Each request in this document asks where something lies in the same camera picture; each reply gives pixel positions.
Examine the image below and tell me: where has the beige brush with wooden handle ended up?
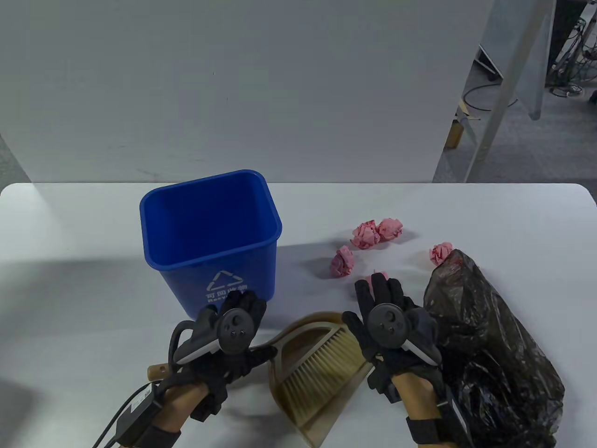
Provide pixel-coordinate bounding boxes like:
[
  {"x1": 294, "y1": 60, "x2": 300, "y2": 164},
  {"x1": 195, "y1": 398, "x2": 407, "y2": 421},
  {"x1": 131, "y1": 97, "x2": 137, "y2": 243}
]
[{"x1": 147, "y1": 324, "x2": 371, "y2": 427}]

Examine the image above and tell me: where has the grey metal stand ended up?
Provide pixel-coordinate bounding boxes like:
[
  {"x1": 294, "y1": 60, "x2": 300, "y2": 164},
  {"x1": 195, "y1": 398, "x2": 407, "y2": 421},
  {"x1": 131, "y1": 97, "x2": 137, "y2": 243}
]
[{"x1": 464, "y1": 0, "x2": 558, "y2": 183}]

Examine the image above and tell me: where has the person's left forearm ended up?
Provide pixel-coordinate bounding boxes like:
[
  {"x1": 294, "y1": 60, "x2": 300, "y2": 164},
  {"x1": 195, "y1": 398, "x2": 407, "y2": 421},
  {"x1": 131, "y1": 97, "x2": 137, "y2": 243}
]
[{"x1": 152, "y1": 379, "x2": 210, "y2": 448}]

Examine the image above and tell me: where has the tangle of cables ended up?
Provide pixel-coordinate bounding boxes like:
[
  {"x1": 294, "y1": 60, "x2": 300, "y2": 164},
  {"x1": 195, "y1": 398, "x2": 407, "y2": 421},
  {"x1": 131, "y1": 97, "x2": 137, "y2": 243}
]
[{"x1": 546, "y1": 19, "x2": 597, "y2": 98}]

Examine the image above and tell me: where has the group of pink paper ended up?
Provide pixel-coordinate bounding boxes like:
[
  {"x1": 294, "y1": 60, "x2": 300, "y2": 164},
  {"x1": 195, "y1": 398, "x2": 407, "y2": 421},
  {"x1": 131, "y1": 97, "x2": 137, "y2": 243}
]
[{"x1": 330, "y1": 218, "x2": 455, "y2": 286}]

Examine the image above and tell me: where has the white partition board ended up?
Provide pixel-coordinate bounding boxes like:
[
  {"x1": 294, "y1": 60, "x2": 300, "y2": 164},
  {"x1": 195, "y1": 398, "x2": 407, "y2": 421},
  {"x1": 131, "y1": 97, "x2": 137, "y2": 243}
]
[{"x1": 0, "y1": 0, "x2": 495, "y2": 183}]

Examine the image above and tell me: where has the white table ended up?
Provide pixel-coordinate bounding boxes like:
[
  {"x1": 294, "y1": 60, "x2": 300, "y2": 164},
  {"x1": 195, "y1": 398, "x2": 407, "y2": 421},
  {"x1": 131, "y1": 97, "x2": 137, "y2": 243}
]
[{"x1": 0, "y1": 183, "x2": 597, "y2": 448}]

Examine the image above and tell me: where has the person's right hand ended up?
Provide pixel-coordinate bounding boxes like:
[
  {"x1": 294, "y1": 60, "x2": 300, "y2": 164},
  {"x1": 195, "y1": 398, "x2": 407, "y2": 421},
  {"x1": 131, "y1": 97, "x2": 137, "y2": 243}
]
[{"x1": 342, "y1": 273, "x2": 441, "y2": 404}]

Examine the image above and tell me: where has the black plastic garbage bag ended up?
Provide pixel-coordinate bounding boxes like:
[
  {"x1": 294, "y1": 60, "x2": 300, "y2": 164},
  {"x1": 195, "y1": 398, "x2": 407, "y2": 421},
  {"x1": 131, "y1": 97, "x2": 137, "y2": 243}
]
[{"x1": 423, "y1": 249, "x2": 566, "y2": 448}]

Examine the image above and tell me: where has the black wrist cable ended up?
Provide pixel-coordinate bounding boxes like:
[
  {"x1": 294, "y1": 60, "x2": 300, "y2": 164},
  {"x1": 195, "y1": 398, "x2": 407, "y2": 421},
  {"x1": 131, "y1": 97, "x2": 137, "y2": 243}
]
[{"x1": 92, "y1": 384, "x2": 154, "y2": 448}]

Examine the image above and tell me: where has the person's right forearm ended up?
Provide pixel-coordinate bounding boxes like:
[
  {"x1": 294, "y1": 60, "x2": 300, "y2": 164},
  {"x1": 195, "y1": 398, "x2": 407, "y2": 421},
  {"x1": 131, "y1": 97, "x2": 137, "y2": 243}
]
[{"x1": 391, "y1": 373, "x2": 448, "y2": 448}]

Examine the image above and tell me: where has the beige plastic dustpan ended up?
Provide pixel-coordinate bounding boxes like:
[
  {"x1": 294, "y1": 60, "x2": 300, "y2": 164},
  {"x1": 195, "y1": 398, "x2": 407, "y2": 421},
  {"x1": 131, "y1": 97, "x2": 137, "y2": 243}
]
[{"x1": 268, "y1": 312, "x2": 374, "y2": 448}]

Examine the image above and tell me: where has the blue recycling bin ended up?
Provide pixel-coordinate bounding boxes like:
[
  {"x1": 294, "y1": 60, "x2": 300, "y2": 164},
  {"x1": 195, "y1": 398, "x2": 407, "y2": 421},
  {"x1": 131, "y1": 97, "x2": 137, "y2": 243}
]
[{"x1": 139, "y1": 169, "x2": 283, "y2": 322}]

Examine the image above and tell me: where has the black floor cable loop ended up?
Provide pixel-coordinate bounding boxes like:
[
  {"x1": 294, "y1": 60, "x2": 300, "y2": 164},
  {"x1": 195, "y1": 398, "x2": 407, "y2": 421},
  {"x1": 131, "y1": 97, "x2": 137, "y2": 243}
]
[{"x1": 461, "y1": 84, "x2": 519, "y2": 112}]

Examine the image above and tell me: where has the small wooden block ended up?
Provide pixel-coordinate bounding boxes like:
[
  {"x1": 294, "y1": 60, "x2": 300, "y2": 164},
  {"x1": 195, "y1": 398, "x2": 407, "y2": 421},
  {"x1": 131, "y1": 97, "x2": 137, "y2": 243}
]
[{"x1": 444, "y1": 119, "x2": 465, "y2": 150}]

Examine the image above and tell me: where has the grey handheld controller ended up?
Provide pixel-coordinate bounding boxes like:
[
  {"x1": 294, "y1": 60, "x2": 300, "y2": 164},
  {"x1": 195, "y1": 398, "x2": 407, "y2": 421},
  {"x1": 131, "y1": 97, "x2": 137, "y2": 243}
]
[
  {"x1": 366, "y1": 302, "x2": 443, "y2": 367},
  {"x1": 168, "y1": 306, "x2": 257, "y2": 369}
]

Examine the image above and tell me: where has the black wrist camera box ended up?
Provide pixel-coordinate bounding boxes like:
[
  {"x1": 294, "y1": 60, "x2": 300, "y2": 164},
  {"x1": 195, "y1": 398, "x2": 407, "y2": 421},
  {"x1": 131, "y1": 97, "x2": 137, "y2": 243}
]
[
  {"x1": 116, "y1": 383, "x2": 164, "y2": 441},
  {"x1": 438, "y1": 387, "x2": 472, "y2": 448}
]

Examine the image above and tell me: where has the person's left hand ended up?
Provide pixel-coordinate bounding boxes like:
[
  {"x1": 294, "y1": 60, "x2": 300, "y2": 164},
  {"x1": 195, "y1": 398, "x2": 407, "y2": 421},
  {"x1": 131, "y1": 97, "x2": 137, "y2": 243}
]
[{"x1": 180, "y1": 289, "x2": 278, "y2": 423}]

